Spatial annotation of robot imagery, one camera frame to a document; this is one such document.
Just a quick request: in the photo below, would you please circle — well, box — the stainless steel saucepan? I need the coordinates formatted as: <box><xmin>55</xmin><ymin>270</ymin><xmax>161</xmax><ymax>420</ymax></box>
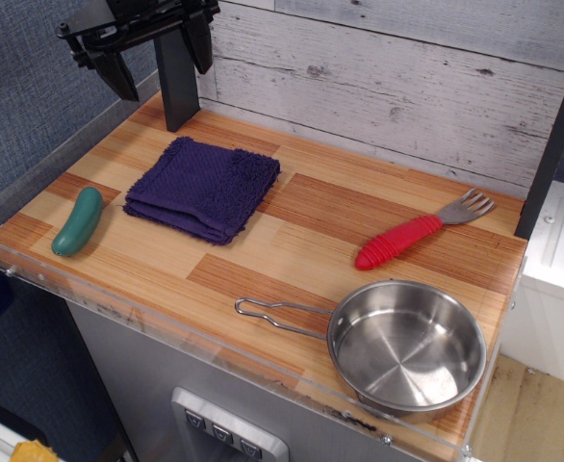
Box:
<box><xmin>235</xmin><ymin>279</ymin><xmax>488</xmax><ymax>423</ymax></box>

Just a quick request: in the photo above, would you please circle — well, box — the purple cloth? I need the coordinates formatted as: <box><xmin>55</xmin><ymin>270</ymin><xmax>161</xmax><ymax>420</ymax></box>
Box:
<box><xmin>124</xmin><ymin>137</ymin><xmax>281</xmax><ymax>245</ymax></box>

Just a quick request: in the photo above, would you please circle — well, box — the yellow object at corner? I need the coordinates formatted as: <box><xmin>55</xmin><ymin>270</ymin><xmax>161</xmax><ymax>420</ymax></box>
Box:
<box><xmin>10</xmin><ymin>440</ymin><xmax>60</xmax><ymax>462</ymax></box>

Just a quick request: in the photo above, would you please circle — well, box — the red handled metal fork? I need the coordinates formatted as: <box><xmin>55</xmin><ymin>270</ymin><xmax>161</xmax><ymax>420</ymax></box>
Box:
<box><xmin>354</xmin><ymin>189</ymin><xmax>495</xmax><ymax>270</ymax></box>

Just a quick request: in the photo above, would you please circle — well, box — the clear acrylic guard rail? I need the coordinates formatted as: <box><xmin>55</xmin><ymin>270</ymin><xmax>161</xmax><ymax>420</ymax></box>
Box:
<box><xmin>0</xmin><ymin>70</ymin><xmax>528</xmax><ymax>462</ymax></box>

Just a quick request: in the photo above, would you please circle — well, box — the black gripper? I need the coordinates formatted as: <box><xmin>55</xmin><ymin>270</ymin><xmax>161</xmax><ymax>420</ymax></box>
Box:
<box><xmin>56</xmin><ymin>1</ymin><xmax>220</xmax><ymax>102</ymax></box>

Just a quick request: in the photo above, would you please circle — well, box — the dark grey right post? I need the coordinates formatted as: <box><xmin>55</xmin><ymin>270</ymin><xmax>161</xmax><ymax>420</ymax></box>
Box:
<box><xmin>514</xmin><ymin>96</ymin><xmax>564</xmax><ymax>240</ymax></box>

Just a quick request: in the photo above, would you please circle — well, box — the green toy cucumber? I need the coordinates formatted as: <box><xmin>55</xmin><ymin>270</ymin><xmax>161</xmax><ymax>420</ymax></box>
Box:
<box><xmin>51</xmin><ymin>187</ymin><xmax>104</xmax><ymax>257</ymax></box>

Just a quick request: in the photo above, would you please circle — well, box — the dark grey post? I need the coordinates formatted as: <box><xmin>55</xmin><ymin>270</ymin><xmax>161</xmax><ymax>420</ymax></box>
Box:
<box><xmin>154</xmin><ymin>31</ymin><xmax>200</xmax><ymax>132</ymax></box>
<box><xmin>514</xmin><ymin>96</ymin><xmax>564</xmax><ymax>240</ymax></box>

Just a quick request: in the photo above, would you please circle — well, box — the silver dispenser button panel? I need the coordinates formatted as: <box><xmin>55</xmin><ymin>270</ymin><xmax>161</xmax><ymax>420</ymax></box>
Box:
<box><xmin>171</xmin><ymin>387</ymin><xmax>290</xmax><ymax>461</ymax></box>

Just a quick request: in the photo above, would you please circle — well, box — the dark grey left post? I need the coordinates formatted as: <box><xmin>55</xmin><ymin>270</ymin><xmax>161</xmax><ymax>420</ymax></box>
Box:
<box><xmin>154</xmin><ymin>31</ymin><xmax>200</xmax><ymax>132</ymax></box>

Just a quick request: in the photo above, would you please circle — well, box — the white ribbed side cabinet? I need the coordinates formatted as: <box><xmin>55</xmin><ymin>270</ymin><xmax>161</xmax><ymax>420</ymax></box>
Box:
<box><xmin>500</xmin><ymin>181</ymin><xmax>564</xmax><ymax>381</ymax></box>

